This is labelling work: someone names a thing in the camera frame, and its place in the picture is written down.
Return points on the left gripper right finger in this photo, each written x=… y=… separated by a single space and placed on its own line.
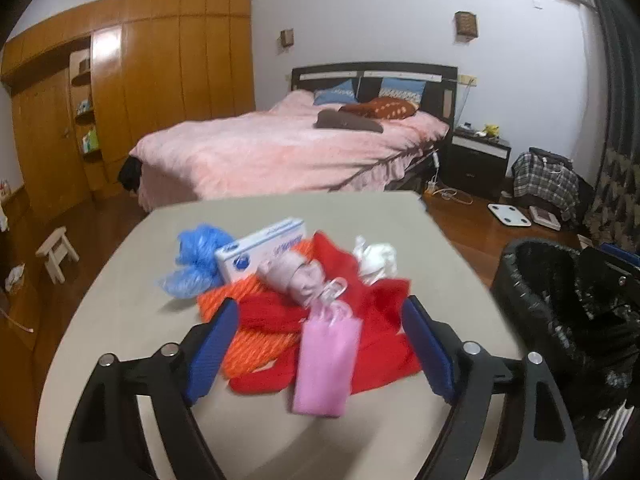
x=535 y=438

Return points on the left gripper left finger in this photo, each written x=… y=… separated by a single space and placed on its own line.
x=106 y=438

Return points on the red cloth bag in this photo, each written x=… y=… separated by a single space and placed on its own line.
x=384 y=353

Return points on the blue plastic bag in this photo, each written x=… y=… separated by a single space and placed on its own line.
x=197 y=265

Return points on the pink small bag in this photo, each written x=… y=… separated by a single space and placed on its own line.
x=326 y=360

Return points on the white tissue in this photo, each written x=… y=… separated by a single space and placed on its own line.
x=375 y=261

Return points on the black lined trash bin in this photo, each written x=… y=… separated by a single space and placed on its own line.
x=580 y=310

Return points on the beige table cover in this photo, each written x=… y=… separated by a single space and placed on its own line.
x=385 y=433

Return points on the wooden side desk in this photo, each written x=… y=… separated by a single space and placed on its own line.
x=20 y=306

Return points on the white small stool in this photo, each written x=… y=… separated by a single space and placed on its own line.
x=54 y=250

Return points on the white pink floor scale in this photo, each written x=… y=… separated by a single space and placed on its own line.
x=544 y=218

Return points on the white bathroom scale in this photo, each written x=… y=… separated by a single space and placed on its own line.
x=509 y=216

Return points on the white blue medicine box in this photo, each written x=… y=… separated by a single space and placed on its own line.
x=240 y=258

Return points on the dark patterned curtain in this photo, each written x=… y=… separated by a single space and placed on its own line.
x=614 y=214

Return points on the plaid cloth covered chair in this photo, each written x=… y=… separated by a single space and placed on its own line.
x=541 y=175

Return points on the black garment at bed foot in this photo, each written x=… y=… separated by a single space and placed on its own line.
x=129 y=175

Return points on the black nightstand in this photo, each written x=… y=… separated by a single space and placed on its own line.
x=475 y=165

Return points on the yellow plush toy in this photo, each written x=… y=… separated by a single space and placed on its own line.
x=491 y=130

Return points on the bed with pink cover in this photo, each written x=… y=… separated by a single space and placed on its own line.
x=277 y=151

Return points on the wooden wardrobe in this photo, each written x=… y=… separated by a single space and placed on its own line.
x=87 y=84

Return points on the black bed headboard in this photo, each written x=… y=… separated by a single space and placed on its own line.
x=438 y=97

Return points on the red dotted pillow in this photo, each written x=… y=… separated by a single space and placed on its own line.
x=383 y=107

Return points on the right blue patterned pillow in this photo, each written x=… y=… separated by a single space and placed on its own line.
x=405 y=89

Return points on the brown cushion on bed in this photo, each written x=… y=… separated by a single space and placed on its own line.
x=335 y=119

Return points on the left blue pillow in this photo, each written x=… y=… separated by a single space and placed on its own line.
x=343 y=93

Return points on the right wall lamp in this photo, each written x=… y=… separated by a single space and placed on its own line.
x=466 y=26

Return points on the wall lamp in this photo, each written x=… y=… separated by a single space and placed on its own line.
x=466 y=26
x=287 y=38

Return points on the left wall lamp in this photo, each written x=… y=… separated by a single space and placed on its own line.
x=287 y=38

